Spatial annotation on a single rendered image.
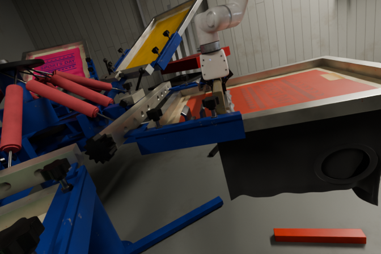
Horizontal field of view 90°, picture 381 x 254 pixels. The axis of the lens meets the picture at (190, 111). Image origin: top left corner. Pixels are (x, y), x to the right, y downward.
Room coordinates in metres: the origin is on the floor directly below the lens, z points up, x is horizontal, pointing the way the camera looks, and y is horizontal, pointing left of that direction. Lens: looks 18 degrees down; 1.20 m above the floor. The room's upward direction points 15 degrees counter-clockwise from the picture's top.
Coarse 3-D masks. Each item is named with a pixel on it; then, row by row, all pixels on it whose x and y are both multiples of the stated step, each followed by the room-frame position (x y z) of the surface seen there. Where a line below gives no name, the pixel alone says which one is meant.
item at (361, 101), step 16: (288, 64) 0.95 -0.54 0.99; (304, 64) 0.91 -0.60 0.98; (320, 64) 0.89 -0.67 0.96; (336, 64) 0.78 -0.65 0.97; (352, 64) 0.68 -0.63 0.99; (368, 64) 0.62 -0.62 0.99; (240, 80) 0.97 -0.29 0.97; (176, 96) 0.93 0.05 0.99; (336, 96) 0.44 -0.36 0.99; (352, 96) 0.41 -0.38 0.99; (368, 96) 0.39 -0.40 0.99; (256, 112) 0.47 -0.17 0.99; (272, 112) 0.44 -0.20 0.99; (288, 112) 0.43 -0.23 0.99; (304, 112) 0.42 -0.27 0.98; (320, 112) 0.41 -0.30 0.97; (336, 112) 0.41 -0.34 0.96; (352, 112) 0.40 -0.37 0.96; (256, 128) 0.45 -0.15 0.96
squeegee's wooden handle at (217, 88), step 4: (216, 80) 0.73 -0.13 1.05; (220, 80) 0.72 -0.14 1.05; (216, 84) 0.65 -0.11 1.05; (220, 84) 0.64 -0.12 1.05; (216, 88) 0.59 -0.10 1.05; (220, 88) 0.58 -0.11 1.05; (216, 92) 0.55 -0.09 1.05; (220, 92) 0.55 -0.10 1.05; (220, 96) 0.55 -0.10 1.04; (220, 100) 0.55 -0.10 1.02; (224, 100) 0.62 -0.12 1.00; (220, 104) 0.55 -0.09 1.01; (224, 104) 0.55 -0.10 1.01; (216, 108) 0.56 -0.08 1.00; (220, 108) 0.55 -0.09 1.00; (224, 108) 0.55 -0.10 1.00; (216, 112) 0.56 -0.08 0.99; (220, 112) 0.55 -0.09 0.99; (224, 112) 0.55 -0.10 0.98
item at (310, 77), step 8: (304, 72) 0.86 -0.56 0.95; (312, 72) 0.83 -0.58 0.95; (320, 72) 0.79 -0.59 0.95; (272, 80) 0.88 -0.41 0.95; (280, 80) 0.84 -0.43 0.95; (304, 80) 0.74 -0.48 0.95; (312, 80) 0.72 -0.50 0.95; (320, 80) 0.69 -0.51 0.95; (328, 80) 0.67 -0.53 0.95; (232, 88) 0.92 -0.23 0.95; (240, 88) 0.88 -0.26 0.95; (192, 96) 0.98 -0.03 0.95; (200, 96) 0.93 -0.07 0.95; (208, 96) 0.89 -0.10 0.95; (232, 96) 0.79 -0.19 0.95; (240, 96) 0.76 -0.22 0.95; (192, 104) 0.83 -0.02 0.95; (200, 104) 0.80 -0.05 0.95
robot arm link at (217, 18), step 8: (216, 8) 0.64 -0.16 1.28; (224, 8) 0.65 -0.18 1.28; (200, 16) 0.71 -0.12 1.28; (208, 16) 0.65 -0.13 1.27; (216, 16) 0.63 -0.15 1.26; (224, 16) 0.64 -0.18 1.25; (200, 24) 0.71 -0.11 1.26; (208, 24) 0.66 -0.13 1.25; (216, 24) 0.64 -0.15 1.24; (224, 24) 0.64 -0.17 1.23; (200, 32) 0.72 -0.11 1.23; (208, 32) 0.71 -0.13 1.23; (216, 32) 0.72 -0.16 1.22; (200, 40) 0.73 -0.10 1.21; (208, 40) 0.71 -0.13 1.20; (216, 40) 0.72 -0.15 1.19
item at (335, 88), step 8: (336, 80) 0.65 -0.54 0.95; (344, 80) 0.63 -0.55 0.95; (320, 88) 0.61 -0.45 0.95; (328, 88) 0.59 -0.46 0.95; (336, 88) 0.57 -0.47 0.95; (344, 88) 0.55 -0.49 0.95; (352, 88) 0.54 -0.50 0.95; (360, 88) 0.52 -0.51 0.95; (368, 88) 0.51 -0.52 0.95; (328, 96) 0.53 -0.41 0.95; (240, 104) 0.67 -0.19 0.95; (288, 104) 0.55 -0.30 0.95; (192, 112) 0.72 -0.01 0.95; (208, 112) 0.67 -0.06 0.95; (240, 112) 0.59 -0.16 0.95; (248, 112) 0.57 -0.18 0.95; (184, 120) 0.66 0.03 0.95
